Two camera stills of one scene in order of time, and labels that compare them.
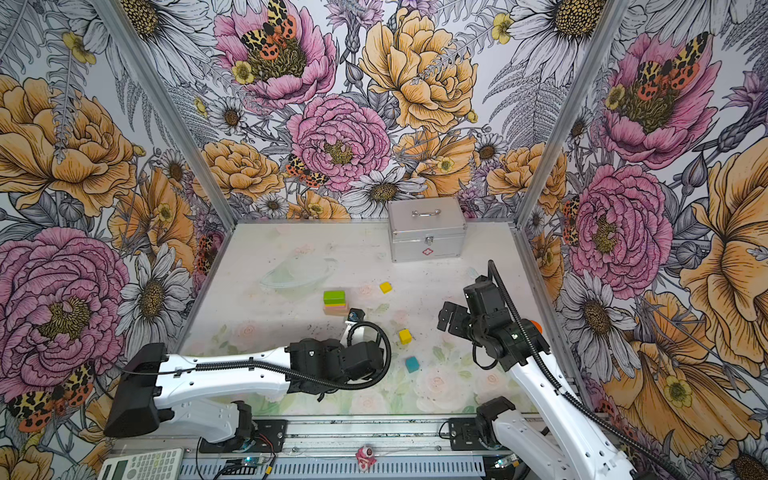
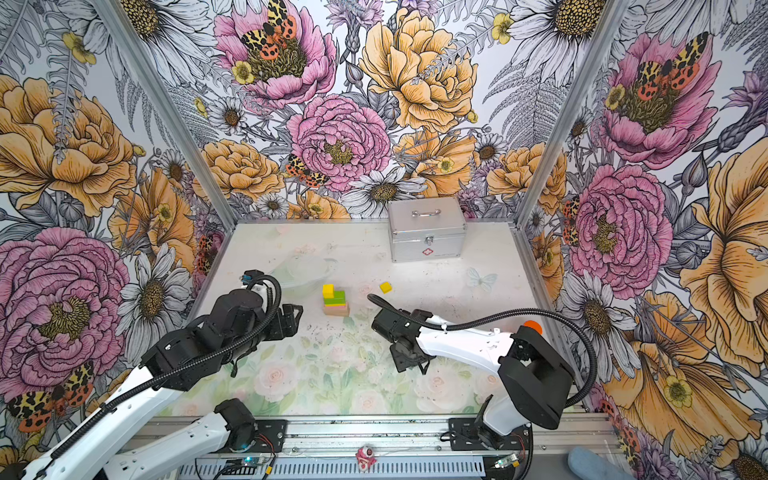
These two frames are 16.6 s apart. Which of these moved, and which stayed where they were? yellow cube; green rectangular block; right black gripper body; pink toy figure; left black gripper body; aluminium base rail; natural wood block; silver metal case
Moved: left black gripper body; yellow cube; right black gripper body
Stayed: silver metal case; aluminium base rail; natural wood block; green rectangular block; pink toy figure
